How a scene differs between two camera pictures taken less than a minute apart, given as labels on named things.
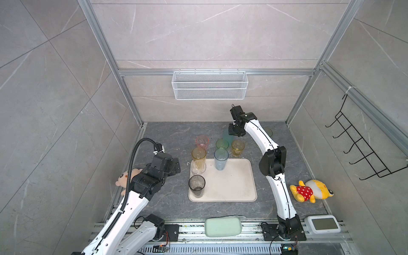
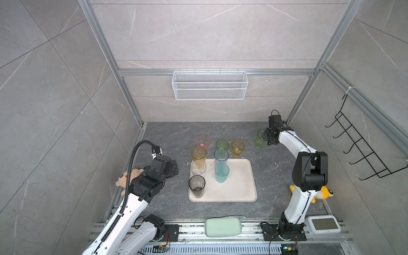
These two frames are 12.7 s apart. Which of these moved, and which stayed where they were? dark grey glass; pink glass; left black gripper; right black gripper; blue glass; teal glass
Moved: teal glass; right black gripper
Stayed: dark grey glass; pink glass; left black gripper; blue glass
